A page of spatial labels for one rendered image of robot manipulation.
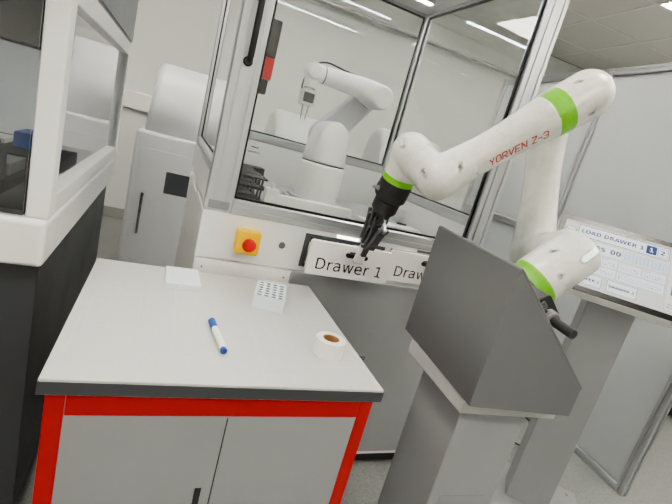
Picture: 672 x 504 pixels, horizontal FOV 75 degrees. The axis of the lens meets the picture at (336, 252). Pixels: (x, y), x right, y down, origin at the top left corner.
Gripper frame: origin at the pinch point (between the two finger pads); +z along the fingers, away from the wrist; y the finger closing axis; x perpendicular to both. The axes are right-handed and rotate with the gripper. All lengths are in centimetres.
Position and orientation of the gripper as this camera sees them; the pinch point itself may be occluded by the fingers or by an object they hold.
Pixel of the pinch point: (361, 254)
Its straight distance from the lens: 134.2
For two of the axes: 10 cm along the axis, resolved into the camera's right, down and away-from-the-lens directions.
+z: -3.5, 7.8, 5.2
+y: 2.2, 6.1, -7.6
